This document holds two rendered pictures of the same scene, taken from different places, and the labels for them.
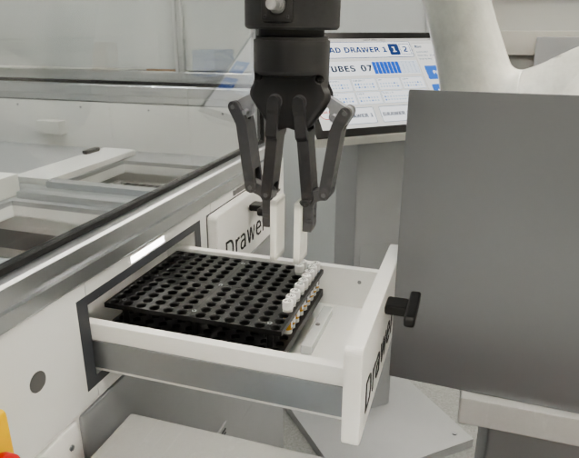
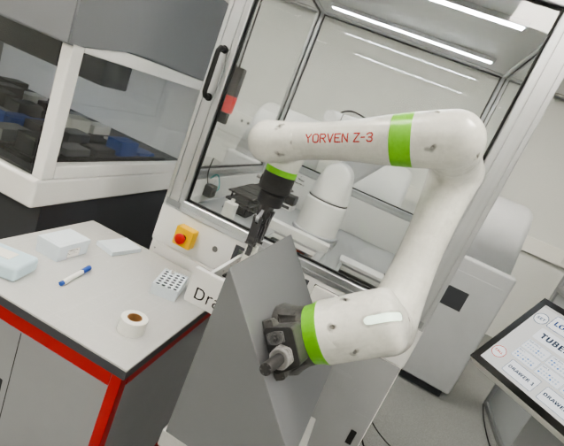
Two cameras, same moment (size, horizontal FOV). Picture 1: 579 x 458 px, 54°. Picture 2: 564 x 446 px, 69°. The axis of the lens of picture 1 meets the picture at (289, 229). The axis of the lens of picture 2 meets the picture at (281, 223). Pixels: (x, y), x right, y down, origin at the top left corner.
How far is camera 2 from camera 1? 1.29 m
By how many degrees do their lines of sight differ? 79
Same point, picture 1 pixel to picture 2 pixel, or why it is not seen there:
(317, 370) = not seen: hidden behind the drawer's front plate
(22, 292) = (223, 224)
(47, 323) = (225, 239)
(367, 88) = (558, 371)
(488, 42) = (393, 272)
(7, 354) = (212, 234)
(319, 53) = (262, 196)
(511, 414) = not seen: hidden behind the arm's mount
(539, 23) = not seen: outside the picture
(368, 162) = (534, 434)
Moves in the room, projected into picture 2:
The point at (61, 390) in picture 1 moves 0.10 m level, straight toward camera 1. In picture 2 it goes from (219, 259) to (193, 255)
